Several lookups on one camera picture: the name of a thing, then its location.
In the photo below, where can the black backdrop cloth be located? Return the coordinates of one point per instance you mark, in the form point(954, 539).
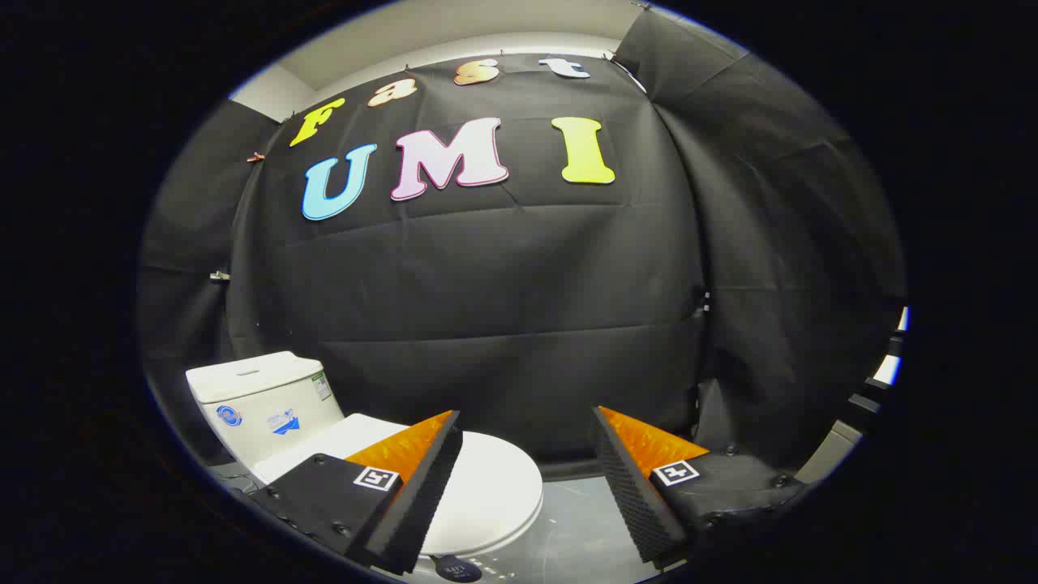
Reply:
point(503, 292)

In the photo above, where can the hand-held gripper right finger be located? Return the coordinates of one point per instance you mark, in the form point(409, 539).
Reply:
point(636, 503)

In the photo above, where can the white board with black print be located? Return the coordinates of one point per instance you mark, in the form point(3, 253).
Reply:
point(885, 369)

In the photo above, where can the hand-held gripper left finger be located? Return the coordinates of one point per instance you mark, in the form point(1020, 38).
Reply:
point(422, 491)

